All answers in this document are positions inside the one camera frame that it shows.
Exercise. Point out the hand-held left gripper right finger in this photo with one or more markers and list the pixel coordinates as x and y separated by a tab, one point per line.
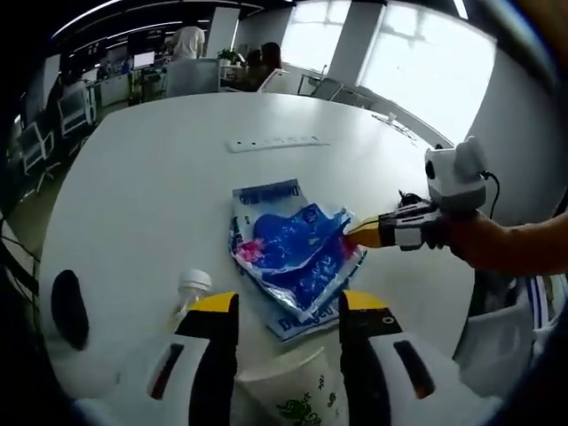
359	355

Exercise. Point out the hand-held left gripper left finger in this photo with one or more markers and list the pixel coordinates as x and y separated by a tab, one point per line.
213	346

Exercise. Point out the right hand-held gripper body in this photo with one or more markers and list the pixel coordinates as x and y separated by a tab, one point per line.
457	177

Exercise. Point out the clear plastic water bottle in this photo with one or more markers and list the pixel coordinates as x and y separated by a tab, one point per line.
193	288

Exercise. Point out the white paper cup green print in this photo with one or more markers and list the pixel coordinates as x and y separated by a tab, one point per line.
293	390

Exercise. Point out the blue and white wipes packet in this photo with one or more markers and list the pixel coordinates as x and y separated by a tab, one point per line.
293	262

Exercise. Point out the black cylindrical item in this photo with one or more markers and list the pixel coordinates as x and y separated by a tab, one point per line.
70	310

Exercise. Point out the white table tabletop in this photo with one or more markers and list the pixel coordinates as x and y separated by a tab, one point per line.
155	177

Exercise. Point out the person's right hand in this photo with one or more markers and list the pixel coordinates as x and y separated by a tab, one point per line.
466	239

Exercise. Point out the person's white shirt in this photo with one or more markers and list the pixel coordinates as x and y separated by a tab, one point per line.
497	337

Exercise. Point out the white power strip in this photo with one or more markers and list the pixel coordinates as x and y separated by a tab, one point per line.
275	143

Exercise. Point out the green potted plant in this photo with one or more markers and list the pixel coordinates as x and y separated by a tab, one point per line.
227	55

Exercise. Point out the grey back office chair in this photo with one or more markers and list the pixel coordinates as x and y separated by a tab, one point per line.
193	77

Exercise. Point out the white office chair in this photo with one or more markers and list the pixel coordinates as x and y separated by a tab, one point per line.
37	148
75	108

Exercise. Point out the computer monitor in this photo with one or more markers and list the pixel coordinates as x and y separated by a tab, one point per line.
144	59

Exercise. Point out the metal frame chair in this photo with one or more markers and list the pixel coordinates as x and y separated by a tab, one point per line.
326	89

